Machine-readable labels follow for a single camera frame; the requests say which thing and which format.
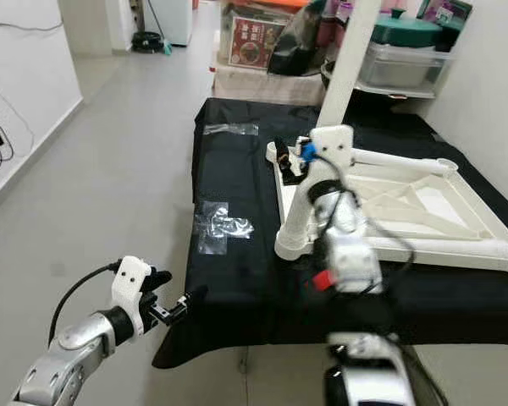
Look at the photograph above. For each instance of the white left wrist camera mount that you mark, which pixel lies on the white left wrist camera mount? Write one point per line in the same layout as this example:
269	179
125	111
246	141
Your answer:
129	288

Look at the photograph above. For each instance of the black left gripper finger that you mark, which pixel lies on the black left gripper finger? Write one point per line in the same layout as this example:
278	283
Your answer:
188	304
159	281

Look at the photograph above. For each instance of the purple printed box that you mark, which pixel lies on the purple printed box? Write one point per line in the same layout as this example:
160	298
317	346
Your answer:
449	13

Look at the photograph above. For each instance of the white plastic children table top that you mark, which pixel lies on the white plastic children table top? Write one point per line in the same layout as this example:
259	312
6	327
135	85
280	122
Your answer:
423	207

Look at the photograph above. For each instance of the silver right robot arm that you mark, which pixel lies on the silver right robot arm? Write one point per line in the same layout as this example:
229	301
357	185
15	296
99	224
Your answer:
351	262

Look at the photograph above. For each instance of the green lidded pot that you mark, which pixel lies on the green lidded pot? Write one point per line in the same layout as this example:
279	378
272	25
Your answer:
406	32

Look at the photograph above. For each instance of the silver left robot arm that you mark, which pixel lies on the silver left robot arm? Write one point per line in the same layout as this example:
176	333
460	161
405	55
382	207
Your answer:
68	364

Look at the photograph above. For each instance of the clear tape strip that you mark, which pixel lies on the clear tape strip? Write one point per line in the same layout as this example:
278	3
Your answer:
230	129

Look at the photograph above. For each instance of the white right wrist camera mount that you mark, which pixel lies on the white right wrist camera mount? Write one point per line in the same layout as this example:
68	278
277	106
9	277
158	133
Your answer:
334	152

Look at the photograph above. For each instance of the dark plastic bag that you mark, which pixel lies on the dark plastic bag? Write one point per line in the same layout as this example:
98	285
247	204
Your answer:
292	55

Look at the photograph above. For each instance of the clear plastic storage box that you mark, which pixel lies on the clear plastic storage box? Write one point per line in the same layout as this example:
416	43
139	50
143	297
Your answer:
406	66

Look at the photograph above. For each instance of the orange lidded red print box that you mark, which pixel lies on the orange lidded red print box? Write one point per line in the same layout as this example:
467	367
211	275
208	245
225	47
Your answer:
250	46

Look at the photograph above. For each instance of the clear tape cross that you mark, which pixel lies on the clear tape cross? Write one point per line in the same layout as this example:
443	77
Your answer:
220	227

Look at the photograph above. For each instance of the white appliance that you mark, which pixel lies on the white appliance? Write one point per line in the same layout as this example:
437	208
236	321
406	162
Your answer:
169	21

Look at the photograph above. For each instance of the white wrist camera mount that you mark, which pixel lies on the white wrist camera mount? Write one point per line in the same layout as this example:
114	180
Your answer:
334	152
129	288

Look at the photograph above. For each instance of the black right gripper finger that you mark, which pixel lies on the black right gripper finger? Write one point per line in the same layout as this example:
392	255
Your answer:
283	156

